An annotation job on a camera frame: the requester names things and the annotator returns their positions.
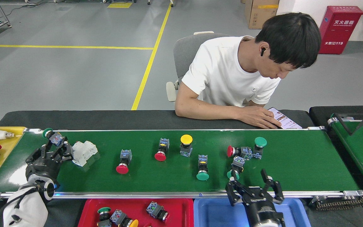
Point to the cardboard box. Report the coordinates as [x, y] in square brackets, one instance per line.
[260, 15]

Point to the smartphone with lit screen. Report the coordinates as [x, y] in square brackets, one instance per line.
[290, 121]

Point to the grey office chair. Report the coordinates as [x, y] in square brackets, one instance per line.
[187, 53]

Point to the red plastic bin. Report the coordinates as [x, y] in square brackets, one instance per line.
[181, 214]

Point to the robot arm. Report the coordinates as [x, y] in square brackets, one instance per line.
[24, 208]

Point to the black earbud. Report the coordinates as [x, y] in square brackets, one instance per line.
[262, 52]

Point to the person's left forearm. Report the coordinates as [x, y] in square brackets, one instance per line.
[255, 103]

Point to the person's right forearm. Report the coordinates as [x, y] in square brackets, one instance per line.
[206, 110]

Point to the person's right hand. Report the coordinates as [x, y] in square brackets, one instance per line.
[260, 117]

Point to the green feeder conveyor belt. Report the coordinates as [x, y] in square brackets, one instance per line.
[358, 151]

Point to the red fire extinguisher box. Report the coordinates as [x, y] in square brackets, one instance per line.
[339, 31]

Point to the person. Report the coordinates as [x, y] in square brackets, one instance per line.
[222, 72]

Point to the long green conveyor belt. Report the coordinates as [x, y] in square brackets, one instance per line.
[156, 179]

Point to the yellow plastic tray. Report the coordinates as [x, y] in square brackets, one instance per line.
[9, 148]

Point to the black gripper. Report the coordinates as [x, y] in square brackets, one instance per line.
[43, 168]
[263, 211]

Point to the white circuit breaker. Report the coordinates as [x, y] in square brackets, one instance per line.
[83, 153]

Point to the blue plastic bin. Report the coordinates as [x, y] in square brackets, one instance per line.
[213, 214]

